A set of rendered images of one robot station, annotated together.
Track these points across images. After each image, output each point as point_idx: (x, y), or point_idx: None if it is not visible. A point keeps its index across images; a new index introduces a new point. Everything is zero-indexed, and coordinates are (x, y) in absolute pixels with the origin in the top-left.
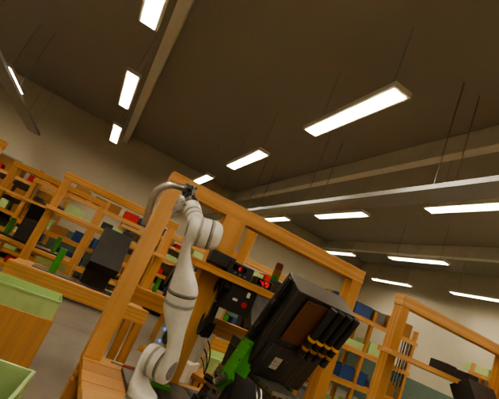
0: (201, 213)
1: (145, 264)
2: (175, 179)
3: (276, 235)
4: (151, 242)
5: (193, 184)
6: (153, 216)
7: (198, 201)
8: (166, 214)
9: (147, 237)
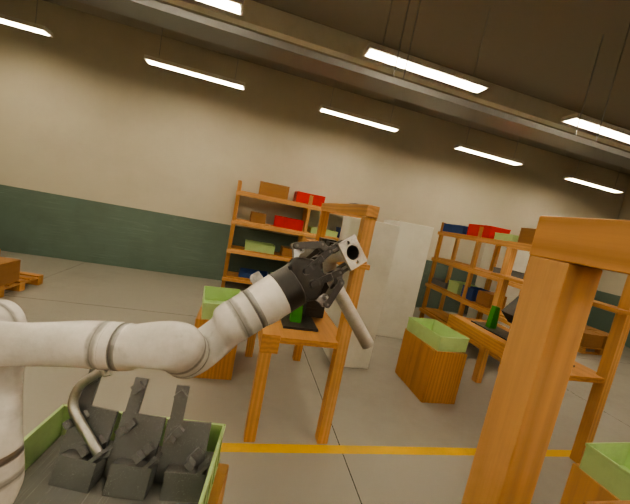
0: (228, 303)
1: (504, 464)
2: (544, 235)
3: None
4: (511, 406)
5: (600, 227)
6: (507, 338)
7: (278, 276)
8: (536, 333)
9: (502, 390)
